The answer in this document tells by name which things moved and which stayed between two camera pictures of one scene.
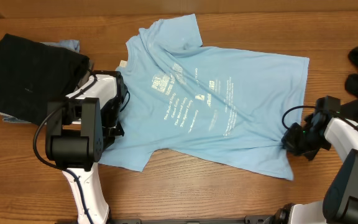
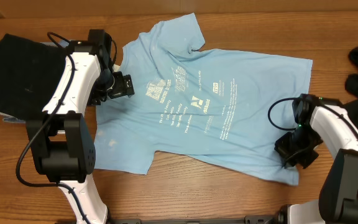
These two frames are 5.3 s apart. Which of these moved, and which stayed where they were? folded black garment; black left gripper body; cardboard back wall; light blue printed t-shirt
Moved: black left gripper body
Stayed: light blue printed t-shirt; folded black garment; cardboard back wall
